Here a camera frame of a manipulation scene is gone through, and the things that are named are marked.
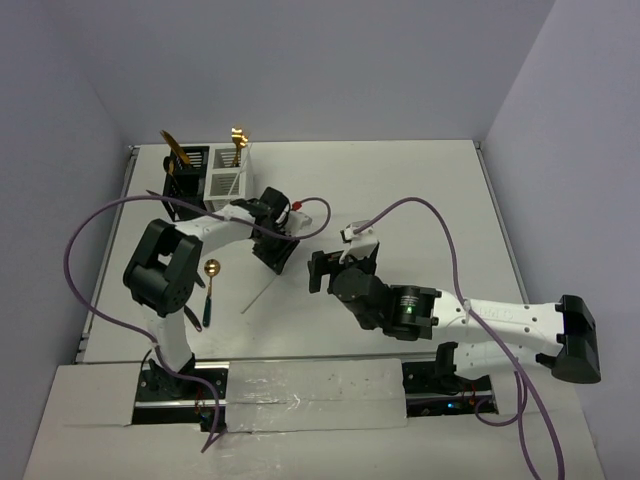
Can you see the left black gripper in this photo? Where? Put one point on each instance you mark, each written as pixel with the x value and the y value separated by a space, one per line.
pixel 276 260

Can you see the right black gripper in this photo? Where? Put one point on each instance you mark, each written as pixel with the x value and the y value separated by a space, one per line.
pixel 328 263

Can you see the gold fork green handle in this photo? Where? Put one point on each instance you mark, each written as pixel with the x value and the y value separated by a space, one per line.
pixel 238 139
pixel 247 140

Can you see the gold knife green handle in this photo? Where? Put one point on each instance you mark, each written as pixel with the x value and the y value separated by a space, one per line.
pixel 175 147

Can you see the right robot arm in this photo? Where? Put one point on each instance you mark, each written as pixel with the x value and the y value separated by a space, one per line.
pixel 559 336

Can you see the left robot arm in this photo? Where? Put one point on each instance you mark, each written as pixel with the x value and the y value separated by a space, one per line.
pixel 164 269

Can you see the white utensil caddy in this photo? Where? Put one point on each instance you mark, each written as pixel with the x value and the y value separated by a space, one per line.
pixel 218 179

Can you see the black knife lower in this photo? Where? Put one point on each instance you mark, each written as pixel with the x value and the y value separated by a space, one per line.
pixel 193 318

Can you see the black utensil caddy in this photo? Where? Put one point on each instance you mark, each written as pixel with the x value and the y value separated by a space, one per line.
pixel 188 182

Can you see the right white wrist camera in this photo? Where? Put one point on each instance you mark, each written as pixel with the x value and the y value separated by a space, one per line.
pixel 359 241

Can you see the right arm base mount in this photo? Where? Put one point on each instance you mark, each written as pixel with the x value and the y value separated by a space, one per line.
pixel 429 395

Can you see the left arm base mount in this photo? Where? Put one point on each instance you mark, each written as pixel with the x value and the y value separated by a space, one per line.
pixel 163 399

